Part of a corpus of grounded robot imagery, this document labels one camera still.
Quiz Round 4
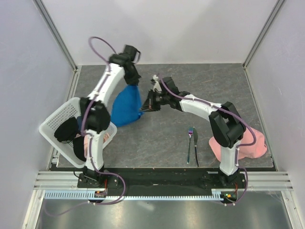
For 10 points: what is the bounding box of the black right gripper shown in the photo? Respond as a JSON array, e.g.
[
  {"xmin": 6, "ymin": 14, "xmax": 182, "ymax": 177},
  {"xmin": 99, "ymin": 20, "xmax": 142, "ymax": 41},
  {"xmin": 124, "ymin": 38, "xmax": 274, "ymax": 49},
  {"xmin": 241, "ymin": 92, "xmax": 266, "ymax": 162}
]
[{"xmin": 139, "ymin": 90, "xmax": 169, "ymax": 113}]

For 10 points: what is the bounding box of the blue cloth napkin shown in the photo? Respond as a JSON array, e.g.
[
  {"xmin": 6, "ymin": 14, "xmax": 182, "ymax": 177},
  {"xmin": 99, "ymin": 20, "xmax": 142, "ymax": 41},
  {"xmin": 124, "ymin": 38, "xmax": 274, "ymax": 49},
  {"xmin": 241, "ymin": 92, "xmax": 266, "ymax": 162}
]
[{"xmin": 111, "ymin": 85, "xmax": 143, "ymax": 127}]

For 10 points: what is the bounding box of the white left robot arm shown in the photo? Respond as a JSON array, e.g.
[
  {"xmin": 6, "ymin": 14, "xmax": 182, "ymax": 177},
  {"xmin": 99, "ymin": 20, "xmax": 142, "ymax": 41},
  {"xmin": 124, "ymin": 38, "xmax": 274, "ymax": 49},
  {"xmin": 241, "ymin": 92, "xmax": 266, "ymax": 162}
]
[{"xmin": 80, "ymin": 50, "xmax": 141, "ymax": 187}]

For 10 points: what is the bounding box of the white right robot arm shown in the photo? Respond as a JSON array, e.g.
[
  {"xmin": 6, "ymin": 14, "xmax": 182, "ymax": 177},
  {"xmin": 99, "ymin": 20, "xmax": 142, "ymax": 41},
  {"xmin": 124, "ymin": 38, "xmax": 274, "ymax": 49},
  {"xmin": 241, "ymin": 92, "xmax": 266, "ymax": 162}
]
[{"xmin": 140, "ymin": 90, "xmax": 245, "ymax": 188}]

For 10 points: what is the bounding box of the iridescent rainbow fork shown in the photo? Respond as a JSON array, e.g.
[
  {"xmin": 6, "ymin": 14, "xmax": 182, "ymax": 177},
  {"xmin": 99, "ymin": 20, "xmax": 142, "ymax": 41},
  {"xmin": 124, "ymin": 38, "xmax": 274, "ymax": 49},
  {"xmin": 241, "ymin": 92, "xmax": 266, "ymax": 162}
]
[{"xmin": 187, "ymin": 127, "xmax": 193, "ymax": 164}]

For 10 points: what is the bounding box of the pink cap in basket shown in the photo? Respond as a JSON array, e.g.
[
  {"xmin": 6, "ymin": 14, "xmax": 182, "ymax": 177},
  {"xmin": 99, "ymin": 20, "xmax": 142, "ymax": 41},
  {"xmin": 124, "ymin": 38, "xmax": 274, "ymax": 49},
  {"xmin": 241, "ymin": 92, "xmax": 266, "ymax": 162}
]
[{"xmin": 76, "ymin": 131, "xmax": 112, "ymax": 159}]

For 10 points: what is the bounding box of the silver table knife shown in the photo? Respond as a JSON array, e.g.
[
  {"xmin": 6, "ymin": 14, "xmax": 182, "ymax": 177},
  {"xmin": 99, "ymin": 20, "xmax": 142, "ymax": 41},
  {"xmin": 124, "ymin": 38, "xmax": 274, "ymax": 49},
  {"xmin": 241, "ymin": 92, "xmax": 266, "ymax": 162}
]
[{"xmin": 193, "ymin": 127, "xmax": 200, "ymax": 167}]

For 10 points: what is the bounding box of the navy cloth in basket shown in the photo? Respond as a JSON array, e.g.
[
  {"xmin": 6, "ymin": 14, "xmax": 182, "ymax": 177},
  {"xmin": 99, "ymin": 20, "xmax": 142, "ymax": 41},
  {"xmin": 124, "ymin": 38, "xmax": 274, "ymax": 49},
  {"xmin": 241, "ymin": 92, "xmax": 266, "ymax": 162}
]
[{"xmin": 76, "ymin": 116, "xmax": 82, "ymax": 131}]

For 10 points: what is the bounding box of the white plastic perforated basket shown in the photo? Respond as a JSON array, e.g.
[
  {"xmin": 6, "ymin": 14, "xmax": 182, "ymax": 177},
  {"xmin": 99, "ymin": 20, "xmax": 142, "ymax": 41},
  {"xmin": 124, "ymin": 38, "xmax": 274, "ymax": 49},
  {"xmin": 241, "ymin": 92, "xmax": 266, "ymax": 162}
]
[{"xmin": 39, "ymin": 97, "xmax": 117, "ymax": 170}]

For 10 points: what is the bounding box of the black cloth in basket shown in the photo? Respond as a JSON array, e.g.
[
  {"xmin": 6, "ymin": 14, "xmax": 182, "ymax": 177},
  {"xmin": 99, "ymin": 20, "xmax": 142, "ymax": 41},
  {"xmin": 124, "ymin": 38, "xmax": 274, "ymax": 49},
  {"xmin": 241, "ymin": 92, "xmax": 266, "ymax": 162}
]
[{"xmin": 54, "ymin": 117, "xmax": 86, "ymax": 162}]

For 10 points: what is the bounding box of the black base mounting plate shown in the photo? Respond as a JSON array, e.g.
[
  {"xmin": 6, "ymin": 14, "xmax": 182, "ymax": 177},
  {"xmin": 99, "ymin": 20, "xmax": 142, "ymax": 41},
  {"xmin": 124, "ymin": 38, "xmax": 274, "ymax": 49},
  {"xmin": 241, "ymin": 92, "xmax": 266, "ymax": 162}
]
[{"xmin": 77, "ymin": 167, "xmax": 246, "ymax": 198}]

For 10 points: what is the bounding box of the pink baseball cap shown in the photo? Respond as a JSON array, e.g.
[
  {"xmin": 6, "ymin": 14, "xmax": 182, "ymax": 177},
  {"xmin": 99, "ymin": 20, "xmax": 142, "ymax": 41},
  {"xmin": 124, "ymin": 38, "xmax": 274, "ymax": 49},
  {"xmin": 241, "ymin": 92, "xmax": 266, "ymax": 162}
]
[{"xmin": 209, "ymin": 128, "xmax": 267, "ymax": 162}]

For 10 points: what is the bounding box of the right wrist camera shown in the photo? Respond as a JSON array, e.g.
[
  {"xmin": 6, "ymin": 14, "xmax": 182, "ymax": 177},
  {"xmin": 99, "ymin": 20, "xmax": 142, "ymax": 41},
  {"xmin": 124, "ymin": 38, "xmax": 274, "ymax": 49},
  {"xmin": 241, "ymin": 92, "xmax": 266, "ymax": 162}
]
[{"xmin": 151, "ymin": 75, "xmax": 179, "ymax": 94}]

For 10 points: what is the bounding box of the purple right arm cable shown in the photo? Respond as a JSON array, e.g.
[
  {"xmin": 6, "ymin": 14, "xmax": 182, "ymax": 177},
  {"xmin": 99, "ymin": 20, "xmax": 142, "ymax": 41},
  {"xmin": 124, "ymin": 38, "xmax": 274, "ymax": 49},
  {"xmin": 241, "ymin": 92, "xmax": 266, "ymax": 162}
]
[{"xmin": 158, "ymin": 73, "xmax": 258, "ymax": 206}]

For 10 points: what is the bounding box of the light blue cable duct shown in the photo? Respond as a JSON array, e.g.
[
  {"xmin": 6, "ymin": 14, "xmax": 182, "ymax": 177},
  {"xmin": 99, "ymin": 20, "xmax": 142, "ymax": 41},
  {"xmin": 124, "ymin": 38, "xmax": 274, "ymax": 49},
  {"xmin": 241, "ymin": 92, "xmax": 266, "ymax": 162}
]
[{"xmin": 44, "ymin": 189, "xmax": 227, "ymax": 201}]

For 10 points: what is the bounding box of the left aluminium frame post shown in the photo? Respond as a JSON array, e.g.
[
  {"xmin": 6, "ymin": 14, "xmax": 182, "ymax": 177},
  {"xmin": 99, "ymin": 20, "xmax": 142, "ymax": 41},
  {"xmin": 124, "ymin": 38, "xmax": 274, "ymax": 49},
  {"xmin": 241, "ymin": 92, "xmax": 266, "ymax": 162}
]
[{"xmin": 32, "ymin": 0, "xmax": 79, "ymax": 72}]

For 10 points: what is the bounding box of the aluminium frame post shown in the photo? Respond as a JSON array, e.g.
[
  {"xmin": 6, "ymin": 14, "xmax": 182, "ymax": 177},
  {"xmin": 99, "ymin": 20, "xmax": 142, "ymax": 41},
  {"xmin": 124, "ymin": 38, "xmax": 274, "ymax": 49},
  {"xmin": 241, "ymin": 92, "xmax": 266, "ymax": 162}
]
[
  {"xmin": 242, "ymin": 0, "xmax": 286, "ymax": 70},
  {"xmin": 32, "ymin": 0, "xmax": 79, "ymax": 72}
]

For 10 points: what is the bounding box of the right aluminium frame post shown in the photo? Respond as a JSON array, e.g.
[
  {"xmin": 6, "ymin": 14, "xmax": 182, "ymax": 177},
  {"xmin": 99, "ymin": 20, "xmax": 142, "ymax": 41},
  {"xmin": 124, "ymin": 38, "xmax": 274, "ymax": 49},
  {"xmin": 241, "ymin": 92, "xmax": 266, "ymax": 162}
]
[{"xmin": 242, "ymin": 0, "xmax": 286, "ymax": 70}]

